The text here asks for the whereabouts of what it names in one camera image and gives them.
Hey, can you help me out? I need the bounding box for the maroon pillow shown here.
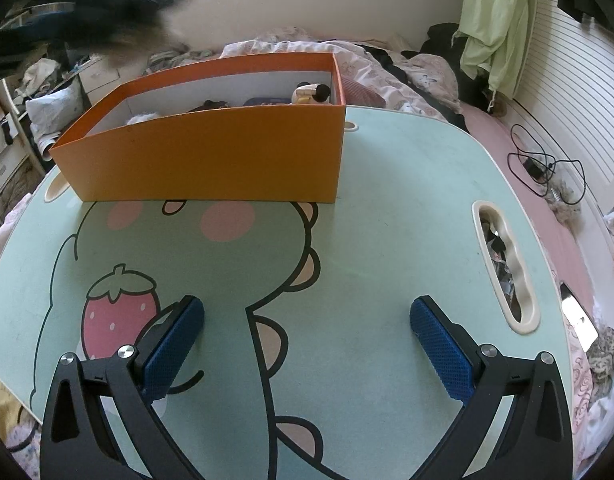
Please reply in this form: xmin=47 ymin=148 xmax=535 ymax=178
xmin=343 ymin=78 xmax=388 ymax=109

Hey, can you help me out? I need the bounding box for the rolled white paper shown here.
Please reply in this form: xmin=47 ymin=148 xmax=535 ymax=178
xmin=36 ymin=131 xmax=59 ymax=162

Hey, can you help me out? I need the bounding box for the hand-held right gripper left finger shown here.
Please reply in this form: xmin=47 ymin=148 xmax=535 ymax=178
xmin=40 ymin=295 xmax=205 ymax=480

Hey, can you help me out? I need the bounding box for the white slatted wall panel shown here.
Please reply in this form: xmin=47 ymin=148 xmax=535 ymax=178
xmin=517 ymin=0 xmax=614 ymax=221

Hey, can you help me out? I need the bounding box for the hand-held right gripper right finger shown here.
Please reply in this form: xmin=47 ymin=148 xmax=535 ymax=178
xmin=409 ymin=295 xmax=574 ymax=480

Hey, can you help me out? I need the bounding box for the patterned grey cloth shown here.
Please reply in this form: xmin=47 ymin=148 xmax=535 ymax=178
xmin=586 ymin=326 xmax=614 ymax=387

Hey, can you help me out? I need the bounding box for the black clothes pile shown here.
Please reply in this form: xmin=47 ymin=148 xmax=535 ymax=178
xmin=362 ymin=22 xmax=488 ymax=111

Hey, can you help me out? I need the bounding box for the grey blue clothes pile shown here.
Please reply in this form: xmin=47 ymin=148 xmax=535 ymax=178
xmin=147 ymin=44 xmax=223 ymax=67

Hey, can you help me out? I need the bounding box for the mint cartoon desktop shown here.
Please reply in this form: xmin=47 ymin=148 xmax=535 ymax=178
xmin=0 ymin=105 xmax=575 ymax=480

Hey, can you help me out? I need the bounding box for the white wardrobe shelf unit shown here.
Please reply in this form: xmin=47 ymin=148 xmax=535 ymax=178
xmin=0 ymin=60 xmax=55 ymax=226

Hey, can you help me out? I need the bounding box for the orange cardboard box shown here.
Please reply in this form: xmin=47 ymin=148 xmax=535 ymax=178
xmin=50 ymin=51 xmax=347 ymax=204

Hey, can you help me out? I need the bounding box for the black white plush toy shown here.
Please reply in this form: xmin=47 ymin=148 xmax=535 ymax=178
xmin=292 ymin=82 xmax=331 ymax=106

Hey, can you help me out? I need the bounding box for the black charger cable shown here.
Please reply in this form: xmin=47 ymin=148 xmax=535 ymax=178
xmin=508 ymin=124 xmax=586 ymax=206

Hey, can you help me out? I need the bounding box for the grey white crumpled cloth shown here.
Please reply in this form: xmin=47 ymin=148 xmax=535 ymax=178
xmin=546 ymin=185 xmax=584 ymax=224

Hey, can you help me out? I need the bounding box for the light green hanging cloth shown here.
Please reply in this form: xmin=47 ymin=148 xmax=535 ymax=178
xmin=459 ymin=0 xmax=531 ymax=100

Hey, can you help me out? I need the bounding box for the pink floral quilt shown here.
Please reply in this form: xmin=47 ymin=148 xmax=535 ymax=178
xmin=221 ymin=37 xmax=470 ymax=131

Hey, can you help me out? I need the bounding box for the white pillow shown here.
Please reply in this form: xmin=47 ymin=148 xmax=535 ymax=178
xmin=26 ymin=85 xmax=84 ymax=136

